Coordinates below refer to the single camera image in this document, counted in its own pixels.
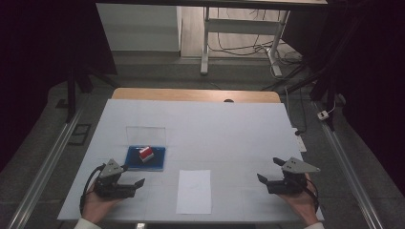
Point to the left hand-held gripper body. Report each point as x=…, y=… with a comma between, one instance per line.
x=110, y=187

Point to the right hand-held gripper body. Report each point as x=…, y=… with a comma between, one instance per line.
x=288, y=183

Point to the red and white stamp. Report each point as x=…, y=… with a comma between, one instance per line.
x=146, y=154

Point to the blue ink pad case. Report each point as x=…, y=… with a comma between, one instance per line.
x=157, y=159

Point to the person's left hand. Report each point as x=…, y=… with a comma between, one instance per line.
x=97, y=208

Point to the person's right hand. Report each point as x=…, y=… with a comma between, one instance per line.
x=302, y=205

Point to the white power strip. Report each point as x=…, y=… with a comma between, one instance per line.
x=300, y=142

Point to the person's left white sleeve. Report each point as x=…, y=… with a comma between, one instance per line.
x=86, y=224

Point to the person's white sleeve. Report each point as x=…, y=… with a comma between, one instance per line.
x=314, y=226
x=86, y=224

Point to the person's right white sleeve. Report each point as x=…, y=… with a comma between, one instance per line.
x=314, y=226

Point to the white paper sheet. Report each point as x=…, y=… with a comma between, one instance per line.
x=194, y=192

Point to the large white table mat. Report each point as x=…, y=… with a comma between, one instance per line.
x=223, y=136

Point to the white power adapter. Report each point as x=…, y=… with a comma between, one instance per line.
x=323, y=115

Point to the black table grommet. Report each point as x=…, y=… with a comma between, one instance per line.
x=228, y=100

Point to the black stand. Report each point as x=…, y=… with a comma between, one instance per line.
x=71, y=95
x=331, y=82

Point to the white cabinet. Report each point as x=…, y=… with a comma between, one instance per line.
x=140, y=28

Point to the black floor frame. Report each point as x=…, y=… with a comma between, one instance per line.
x=79, y=134

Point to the aluminium floor rail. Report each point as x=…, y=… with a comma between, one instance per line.
x=347, y=165
x=44, y=171

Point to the white desk frame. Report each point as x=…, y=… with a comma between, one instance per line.
x=242, y=26

